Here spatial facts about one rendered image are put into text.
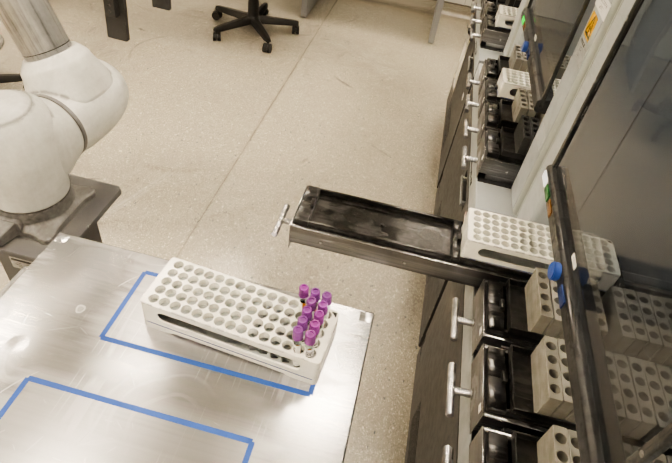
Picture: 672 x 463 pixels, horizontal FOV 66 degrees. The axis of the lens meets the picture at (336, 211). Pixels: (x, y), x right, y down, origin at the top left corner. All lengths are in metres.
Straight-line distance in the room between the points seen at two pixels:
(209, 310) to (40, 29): 0.71
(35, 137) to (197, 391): 0.59
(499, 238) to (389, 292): 1.02
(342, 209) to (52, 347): 0.59
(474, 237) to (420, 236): 0.12
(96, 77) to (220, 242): 1.04
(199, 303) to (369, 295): 1.23
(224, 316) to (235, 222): 1.41
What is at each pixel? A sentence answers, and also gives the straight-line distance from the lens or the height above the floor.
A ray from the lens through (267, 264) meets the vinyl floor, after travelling 2.05.
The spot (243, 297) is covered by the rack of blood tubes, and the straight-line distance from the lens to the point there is 0.85.
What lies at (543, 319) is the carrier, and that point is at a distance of 0.96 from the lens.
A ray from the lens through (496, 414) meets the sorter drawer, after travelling 0.91.
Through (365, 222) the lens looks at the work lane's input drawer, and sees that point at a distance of 1.10.
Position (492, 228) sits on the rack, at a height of 0.86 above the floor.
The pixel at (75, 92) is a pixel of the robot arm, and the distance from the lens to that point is 1.25.
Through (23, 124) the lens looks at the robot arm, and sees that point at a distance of 1.14.
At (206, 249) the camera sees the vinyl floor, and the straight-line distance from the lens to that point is 2.11.
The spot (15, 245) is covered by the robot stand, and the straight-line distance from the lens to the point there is 1.26.
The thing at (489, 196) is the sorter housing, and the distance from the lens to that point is 1.38.
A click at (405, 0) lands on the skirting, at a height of 0.04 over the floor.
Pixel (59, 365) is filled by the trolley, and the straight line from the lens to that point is 0.90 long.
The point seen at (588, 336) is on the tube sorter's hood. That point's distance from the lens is 0.78.
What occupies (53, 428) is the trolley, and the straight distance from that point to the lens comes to 0.85.
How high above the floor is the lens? 1.55
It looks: 42 degrees down
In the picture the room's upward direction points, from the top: 9 degrees clockwise
